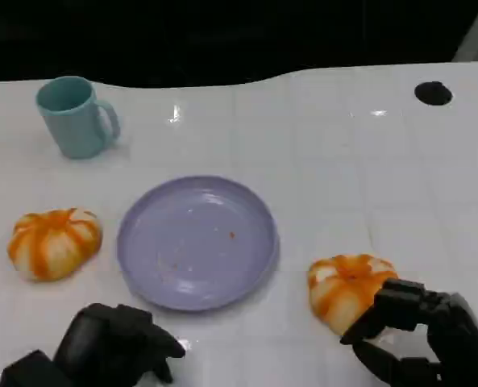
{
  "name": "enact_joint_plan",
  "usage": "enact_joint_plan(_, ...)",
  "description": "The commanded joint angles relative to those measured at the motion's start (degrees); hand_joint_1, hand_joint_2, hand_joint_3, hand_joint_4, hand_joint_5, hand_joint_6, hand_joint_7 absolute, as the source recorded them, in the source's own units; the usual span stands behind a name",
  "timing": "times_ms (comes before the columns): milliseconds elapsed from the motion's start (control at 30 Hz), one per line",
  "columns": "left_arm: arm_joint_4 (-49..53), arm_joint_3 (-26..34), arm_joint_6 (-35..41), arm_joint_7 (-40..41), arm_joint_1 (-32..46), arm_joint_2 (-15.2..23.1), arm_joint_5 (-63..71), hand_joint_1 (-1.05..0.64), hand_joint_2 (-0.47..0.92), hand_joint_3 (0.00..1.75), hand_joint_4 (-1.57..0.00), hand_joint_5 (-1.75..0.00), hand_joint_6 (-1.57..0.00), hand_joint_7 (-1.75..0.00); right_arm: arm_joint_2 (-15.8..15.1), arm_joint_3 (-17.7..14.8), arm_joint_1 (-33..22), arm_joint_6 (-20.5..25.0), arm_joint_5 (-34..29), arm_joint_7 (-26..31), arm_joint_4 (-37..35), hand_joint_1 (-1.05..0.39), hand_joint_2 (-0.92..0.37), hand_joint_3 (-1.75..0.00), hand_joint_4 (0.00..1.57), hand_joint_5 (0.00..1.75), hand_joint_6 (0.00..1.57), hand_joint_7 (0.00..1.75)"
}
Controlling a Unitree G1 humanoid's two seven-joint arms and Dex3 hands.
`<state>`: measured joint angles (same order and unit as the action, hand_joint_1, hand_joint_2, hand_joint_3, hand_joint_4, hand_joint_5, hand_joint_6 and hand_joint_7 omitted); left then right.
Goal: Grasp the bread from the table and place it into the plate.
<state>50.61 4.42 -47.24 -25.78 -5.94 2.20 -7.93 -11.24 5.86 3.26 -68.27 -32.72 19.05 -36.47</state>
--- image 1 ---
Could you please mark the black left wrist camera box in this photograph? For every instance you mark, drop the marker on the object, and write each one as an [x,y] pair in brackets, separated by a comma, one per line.
[27,371]

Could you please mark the orange white toy bread roll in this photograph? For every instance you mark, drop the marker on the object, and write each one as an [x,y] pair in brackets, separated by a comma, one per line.
[343,290]
[53,244]

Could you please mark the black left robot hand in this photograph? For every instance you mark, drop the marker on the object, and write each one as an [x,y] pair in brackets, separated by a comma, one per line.
[113,342]

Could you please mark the black round table grommet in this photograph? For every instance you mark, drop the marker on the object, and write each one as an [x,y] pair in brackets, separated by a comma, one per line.
[433,93]

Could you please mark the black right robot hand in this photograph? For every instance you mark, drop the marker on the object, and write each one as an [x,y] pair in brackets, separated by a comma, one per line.
[460,334]

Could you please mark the lilac plate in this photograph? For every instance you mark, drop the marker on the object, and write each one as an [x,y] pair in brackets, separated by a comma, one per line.
[198,242]

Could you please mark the pale green mug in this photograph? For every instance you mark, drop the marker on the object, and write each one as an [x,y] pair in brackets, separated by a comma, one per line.
[75,125]

